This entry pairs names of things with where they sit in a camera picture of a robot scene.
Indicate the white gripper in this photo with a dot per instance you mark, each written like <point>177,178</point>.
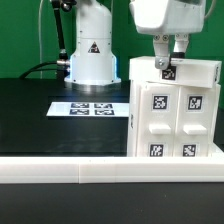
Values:
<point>168,17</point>

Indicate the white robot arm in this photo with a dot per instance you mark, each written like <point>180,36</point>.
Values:
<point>93,65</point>

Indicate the white L-shaped fence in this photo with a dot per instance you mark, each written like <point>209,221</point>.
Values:
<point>80,170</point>

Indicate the white cabinet top block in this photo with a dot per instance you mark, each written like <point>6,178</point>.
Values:
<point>184,72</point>

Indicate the white cabinet body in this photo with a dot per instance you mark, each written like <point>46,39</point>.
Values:
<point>134,115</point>

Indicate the white cabinet door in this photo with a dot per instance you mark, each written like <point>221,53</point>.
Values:
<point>194,121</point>
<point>156,124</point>

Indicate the white marker base plate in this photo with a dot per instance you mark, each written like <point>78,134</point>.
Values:
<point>88,109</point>

